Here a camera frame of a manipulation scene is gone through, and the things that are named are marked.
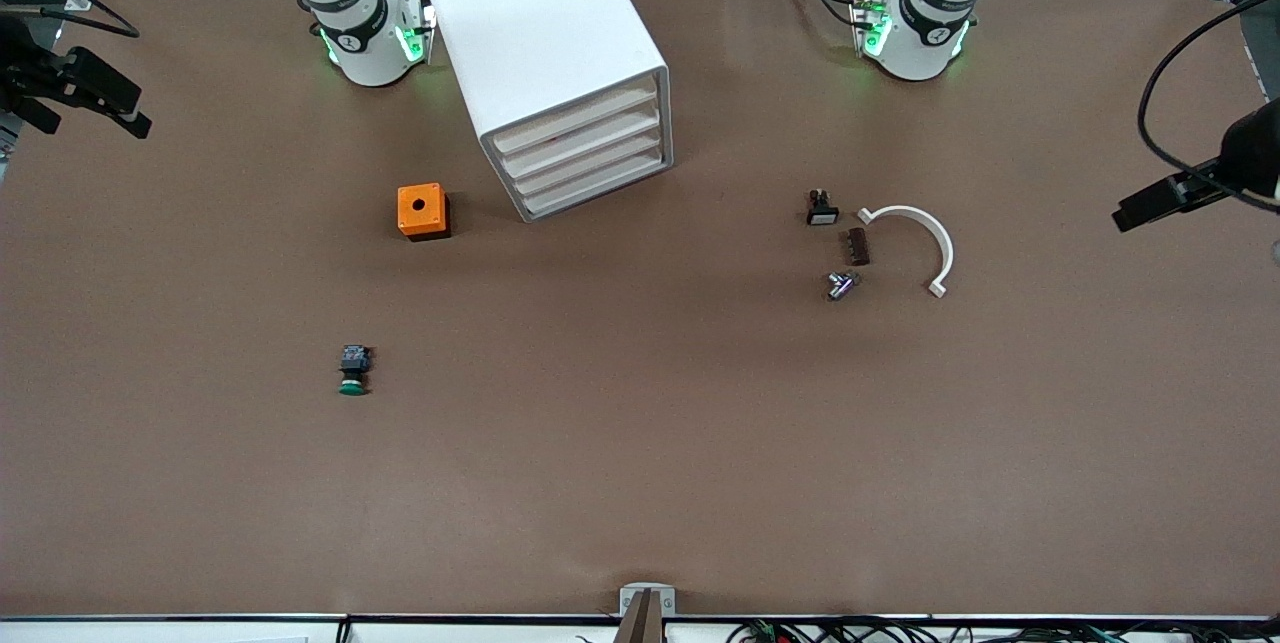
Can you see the brown table cover sheet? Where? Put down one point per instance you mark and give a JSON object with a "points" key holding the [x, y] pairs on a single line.
{"points": [[640, 443]]}

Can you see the white drawer cabinet housing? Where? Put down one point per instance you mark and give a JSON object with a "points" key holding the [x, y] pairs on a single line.
{"points": [[540, 13]]}

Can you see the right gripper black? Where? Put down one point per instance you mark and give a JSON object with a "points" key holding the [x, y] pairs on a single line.
{"points": [[22, 65]]}

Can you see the white curved plastic arc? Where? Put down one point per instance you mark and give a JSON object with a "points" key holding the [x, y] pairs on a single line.
{"points": [[932, 226]]}

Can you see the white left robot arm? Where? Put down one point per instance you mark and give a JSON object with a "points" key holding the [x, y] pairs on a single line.
{"points": [[920, 43]]}

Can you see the brown terminal block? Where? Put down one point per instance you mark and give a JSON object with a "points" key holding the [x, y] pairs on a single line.
{"points": [[859, 248]]}

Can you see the green mushroom push button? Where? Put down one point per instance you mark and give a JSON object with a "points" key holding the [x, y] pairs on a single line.
{"points": [[353, 363]]}

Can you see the metal bracket with brown strip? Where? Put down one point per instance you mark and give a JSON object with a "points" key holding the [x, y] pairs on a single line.
{"points": [[632, 595]]}

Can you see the orange button enclosure box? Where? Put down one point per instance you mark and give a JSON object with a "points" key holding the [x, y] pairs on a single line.
{"points": [[408, 218]]}

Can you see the silver metal switch part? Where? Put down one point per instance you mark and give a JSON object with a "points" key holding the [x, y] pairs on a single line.
{"points": [[840, 287]]}

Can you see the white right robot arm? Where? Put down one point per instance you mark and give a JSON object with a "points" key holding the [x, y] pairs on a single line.
{"points": [[360, 43]]}

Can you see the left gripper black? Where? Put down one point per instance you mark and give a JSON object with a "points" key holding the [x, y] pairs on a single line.
{"points": [[1248, 159]]}

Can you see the white table edge rail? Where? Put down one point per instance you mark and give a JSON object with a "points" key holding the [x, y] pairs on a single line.
{"points": [[200, 631]]}

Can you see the small black white switch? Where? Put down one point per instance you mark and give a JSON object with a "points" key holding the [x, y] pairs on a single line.
{"points": [[822, 215]]}

